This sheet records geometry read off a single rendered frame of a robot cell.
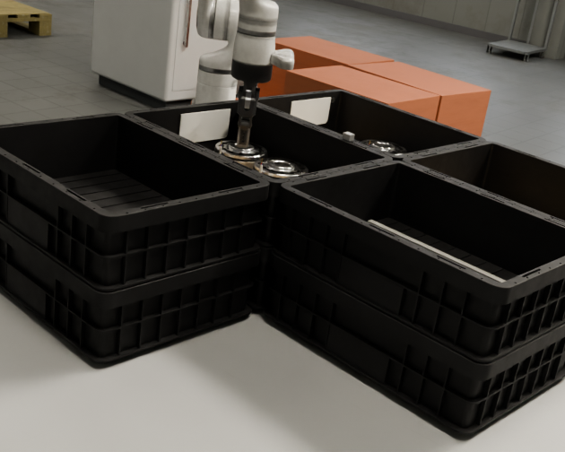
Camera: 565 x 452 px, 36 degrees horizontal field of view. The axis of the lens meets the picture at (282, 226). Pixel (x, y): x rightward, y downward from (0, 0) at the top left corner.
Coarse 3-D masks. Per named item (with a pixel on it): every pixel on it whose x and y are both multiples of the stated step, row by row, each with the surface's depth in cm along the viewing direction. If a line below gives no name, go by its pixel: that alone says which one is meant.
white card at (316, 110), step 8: (296, 104) 185; (304, 104) 186; (312, 104) 188; (320, 104) 190; (328, 104) 192; (296, 112) 186; (304, 112) 187; (312, 112) 189; (320, 112) 191; (328, 112) 193; (312, 120) 190; (320, 120) 192
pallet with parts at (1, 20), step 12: (0, 0) 675; (12, 0) 682; (0, 12) 631; (12, 12) 637; (24, 12) 644; (36, 12) 650; (0, 24) 625; (12, 24) 673; (24, 24) 671; (36, 24) 651; (48, 24) 654; (0, 36) 628
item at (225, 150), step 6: (216, 144) 167; (222, 144) 168; (228, 144) 168; (252, 144) 171; (258, 144) 171; (216, 150) 165; (222, 150) 164; (228, 150) 165; (258, 150) 167; (264, 150) 168; (228, 156) 163; (234, 156) 162; (240, 156) 162; (246, 156) 163; (252, 156) 163; (258, 156) 164; (264, 156) 165
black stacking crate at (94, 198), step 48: (0, 144) 138; (48, 144) 145; (96, 144) 152; (144, 144) 149; (0, 192) 130; (96, 192) 144; (144, 192) 148; (192, 192) 142; (48, 240) 122; (96, 240) 114; (144, 240) 116; (192, 240) 123; (240, 240) 130; (96, 288) 114
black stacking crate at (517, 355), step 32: (288, 288) 133; (320, 288) 127; (288, 320) 135; (320, 320) 130; (352, 320) 125; (384, 320) 119; (352, 352) 125; (384, 352) 121; (416, 352) 118; (448, 352) 112; (512, 352) 114; (544, 352) 125; (384, 384) 122; (416, 384) 119; (448, 384) 115; (480, 384) 113; (512, 384) 119; (544, 384) 128; (448, 416) 116; (480, 416) 115
